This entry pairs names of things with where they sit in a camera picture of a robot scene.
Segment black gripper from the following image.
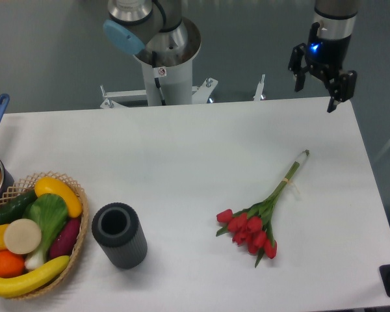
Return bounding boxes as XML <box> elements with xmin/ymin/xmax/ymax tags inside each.
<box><xmin>288</xmin><ymin>35</ymin><xmax>358</xmax><ymax>113</ymax></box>

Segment red tulip bouquet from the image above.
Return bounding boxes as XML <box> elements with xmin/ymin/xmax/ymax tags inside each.
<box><xmin>215</xmin><ymin>149</ymin><xmax>310</xmax><ymax>267</ymax></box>

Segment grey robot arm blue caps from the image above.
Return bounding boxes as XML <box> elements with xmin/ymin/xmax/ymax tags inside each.
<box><xmin>103</xmin><ymin>1</ymin><xmax>359</xmax><ymax>112</ymax></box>

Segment dark grey ribbed vase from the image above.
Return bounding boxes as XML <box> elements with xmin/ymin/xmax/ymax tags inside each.
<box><xmin>92</xmin><ymin>202</ymin><xmax>148</xmax><ymax>269</ymax></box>

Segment yellow squash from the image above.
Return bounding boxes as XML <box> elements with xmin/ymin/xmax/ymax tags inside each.
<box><xmin>34</xmin><ymin>176</ymin><xmax>83</xmax><ymax>218</ymax></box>

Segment green bok choy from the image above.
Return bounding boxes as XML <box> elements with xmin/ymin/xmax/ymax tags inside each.
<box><xmin>23</xmin><ymin>194</ymin><xmax>68</xmax><ymax>271</ymax></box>

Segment purple sweet potato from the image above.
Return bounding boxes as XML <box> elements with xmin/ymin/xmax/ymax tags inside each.
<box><xmin>49</xmin><ymin>218</ymin><xmax>81</xmax><ymax>259</ymax></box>

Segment woven wicker basket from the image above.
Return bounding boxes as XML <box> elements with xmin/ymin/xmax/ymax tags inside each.
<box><xmin>0</xmin><ymin>172</ymin><xmax>89</xmax><ymax>299</ymax></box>

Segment green cucumber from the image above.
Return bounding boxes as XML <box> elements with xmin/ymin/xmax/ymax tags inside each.
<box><xmin>0</xmin><ymin>190</ymin><xmax>37</xmax><ymax>225</ymax></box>

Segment beige round disc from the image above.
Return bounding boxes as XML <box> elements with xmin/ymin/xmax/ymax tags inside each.
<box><xmin>3</xmin><ymin>218</ymin><xmax>42</xmax><ymax>255</ymax></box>

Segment orange fruit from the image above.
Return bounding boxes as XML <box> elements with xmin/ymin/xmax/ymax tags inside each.
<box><xmin>0</xmin><ymin>250</ymin><xmax>25</xmax><ymax>278</ymax></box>

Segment yellow banana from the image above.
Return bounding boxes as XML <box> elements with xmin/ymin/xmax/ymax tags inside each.
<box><xmin>0</xmin><ymin>255</ymin><xmax>70</xmax><ymax>298</ymax></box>

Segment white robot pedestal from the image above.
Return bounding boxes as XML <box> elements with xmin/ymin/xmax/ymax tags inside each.
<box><xmin>99</xmin><ymin>60</ymin><xmax>267</xmax><ymax>110</ymax></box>

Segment black cable on pedestal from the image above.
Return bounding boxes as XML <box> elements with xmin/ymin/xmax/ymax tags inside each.
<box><xmin>151</xmin><ymin>51</ymin><xmax>167</xmax><ymax>106</ymax></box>

